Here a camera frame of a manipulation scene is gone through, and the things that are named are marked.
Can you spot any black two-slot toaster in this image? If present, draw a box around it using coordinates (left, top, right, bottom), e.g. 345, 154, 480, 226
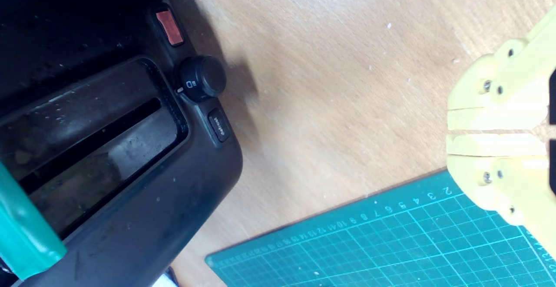
0, 0, 244, 287

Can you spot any green cutting mat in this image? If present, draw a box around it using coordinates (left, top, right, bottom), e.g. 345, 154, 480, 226
204, 169, 556, 287

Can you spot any green toaster lever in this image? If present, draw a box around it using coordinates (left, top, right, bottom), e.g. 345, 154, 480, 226
0, 161, 68, 281

